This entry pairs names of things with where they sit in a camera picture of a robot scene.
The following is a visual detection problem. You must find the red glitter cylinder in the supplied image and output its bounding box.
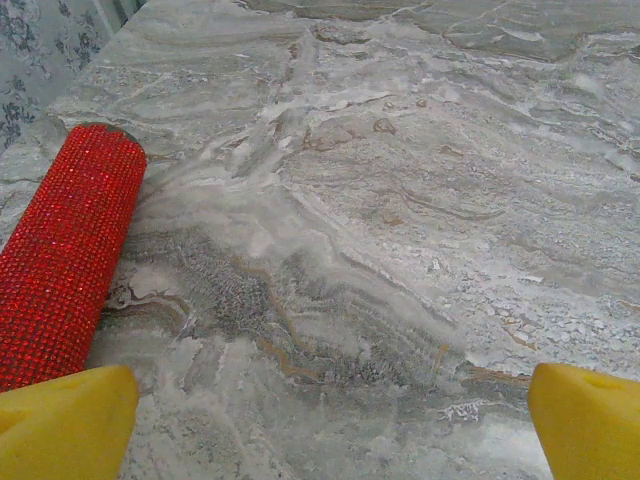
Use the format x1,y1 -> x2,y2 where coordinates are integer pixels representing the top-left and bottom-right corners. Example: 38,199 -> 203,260
0,123 -> 149,394

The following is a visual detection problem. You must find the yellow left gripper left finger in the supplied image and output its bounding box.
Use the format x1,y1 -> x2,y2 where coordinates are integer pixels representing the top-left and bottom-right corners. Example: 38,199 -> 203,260
0,364 -> 140,480

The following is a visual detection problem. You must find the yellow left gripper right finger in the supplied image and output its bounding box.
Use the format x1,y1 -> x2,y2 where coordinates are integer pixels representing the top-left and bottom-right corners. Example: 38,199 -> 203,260
528,362 -> 640,480

